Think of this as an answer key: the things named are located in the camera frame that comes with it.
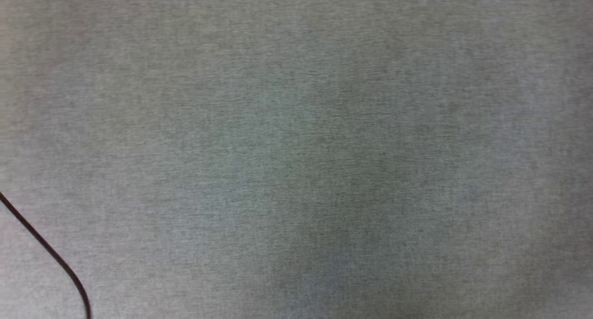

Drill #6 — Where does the grey fabric sofa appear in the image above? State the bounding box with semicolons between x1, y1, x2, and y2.
0;0;593;319

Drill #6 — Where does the thin black cable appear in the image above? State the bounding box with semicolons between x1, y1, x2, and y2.
0;191;92;319

